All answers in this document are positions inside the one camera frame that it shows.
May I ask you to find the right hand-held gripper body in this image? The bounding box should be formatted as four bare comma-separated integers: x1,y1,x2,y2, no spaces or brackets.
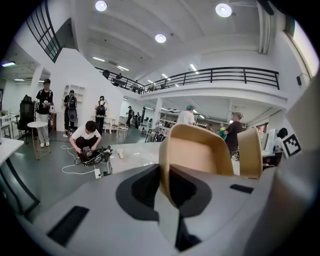
281,133,316,161

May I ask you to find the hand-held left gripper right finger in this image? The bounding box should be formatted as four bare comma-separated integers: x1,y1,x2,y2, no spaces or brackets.
170,159,320,256

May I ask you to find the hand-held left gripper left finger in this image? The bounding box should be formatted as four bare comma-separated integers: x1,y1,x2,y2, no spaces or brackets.
18,163,180,256

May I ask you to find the beige tray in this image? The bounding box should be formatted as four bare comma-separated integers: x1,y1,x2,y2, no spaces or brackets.
159,123,263,210

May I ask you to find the black bag with white lines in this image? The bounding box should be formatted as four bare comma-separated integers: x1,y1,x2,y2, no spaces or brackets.
79,147,106,166

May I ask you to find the grey chair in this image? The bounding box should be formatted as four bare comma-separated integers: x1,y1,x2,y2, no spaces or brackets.
144,126,162,143

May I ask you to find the black balcony railing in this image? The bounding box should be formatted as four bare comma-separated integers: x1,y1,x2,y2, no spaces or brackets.
94,66,280,95

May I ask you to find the round white gold-legged side table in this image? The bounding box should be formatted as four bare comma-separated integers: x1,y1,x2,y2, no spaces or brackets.
26,121,52,161

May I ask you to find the white desk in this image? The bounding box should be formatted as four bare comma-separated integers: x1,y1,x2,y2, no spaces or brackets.
0,136,25,167

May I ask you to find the metal storage rack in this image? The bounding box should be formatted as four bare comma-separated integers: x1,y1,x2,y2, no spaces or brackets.
158,109,208,128

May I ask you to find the white arched shelf unit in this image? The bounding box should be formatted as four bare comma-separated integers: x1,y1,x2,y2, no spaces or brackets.
62,84,87,131

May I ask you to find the black office chair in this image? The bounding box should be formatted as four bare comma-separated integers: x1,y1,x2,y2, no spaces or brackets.
16,94,37,145

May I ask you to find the black-framed glass partition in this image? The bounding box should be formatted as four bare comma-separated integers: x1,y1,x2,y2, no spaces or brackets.
24,0,63,63

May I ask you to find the white floor cable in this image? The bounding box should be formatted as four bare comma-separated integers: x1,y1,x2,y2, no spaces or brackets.
60,144,101,176

